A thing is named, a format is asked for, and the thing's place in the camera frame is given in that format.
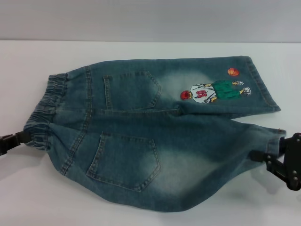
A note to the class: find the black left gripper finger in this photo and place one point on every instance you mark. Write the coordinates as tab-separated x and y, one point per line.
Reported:
18	139

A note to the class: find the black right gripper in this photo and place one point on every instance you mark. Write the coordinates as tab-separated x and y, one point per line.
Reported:
295	176

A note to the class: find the blue denim shorts basketball print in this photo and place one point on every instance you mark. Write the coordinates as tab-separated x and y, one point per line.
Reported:
145	141

